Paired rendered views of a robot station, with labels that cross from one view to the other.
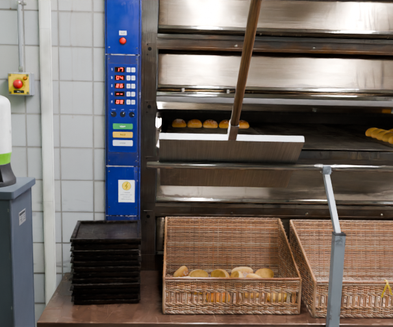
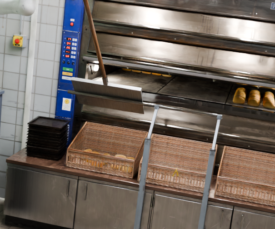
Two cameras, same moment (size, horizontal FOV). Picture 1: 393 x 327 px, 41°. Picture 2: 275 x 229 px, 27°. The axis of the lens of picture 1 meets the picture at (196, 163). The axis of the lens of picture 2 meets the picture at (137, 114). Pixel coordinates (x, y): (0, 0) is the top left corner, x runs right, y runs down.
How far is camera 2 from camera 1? 2.56 m
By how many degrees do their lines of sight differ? 13
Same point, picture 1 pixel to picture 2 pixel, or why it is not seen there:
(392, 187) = (214, 124)
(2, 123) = not seen: outside the picture
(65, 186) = (37, 97)
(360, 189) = (195, 122)
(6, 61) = (13, 27)
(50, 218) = (27, 113)
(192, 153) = (88, 88)
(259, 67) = (144, 46)
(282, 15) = (158, 18)
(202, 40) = (114, 27)
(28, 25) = not seen: hidden behind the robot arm
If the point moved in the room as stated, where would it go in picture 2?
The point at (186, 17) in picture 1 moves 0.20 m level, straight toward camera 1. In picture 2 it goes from (106, 14) to (99, 15)
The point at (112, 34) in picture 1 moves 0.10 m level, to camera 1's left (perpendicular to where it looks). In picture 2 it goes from (67, 20) to (55, 18)
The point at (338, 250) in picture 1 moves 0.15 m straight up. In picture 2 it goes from (146, 146) to (148, 126)
